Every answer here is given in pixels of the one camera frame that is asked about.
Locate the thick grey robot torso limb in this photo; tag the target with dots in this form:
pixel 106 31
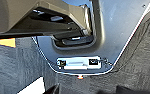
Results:
pixel 31 16

